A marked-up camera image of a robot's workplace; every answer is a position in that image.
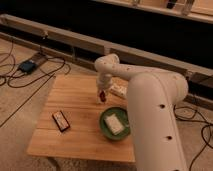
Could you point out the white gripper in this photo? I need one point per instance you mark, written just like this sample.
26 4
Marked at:
104 82

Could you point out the red pepper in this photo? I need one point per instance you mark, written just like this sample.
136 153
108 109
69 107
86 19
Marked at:
102 96

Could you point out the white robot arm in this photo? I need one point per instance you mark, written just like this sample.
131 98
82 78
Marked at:
151 95

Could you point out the white power strip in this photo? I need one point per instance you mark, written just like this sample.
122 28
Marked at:
118 90

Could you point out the wooden table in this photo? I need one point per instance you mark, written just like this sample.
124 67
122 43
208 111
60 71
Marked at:
76 97

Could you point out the long wooden beam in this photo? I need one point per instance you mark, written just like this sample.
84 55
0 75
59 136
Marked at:
199 76

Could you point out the green bowl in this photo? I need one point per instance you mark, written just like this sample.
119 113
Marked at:
122 116

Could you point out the white sponge block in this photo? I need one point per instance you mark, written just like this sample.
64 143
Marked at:
114 124

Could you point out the small black box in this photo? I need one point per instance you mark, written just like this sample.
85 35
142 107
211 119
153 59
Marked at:
61 121

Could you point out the black power adapter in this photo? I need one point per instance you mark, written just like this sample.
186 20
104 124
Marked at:
27 67

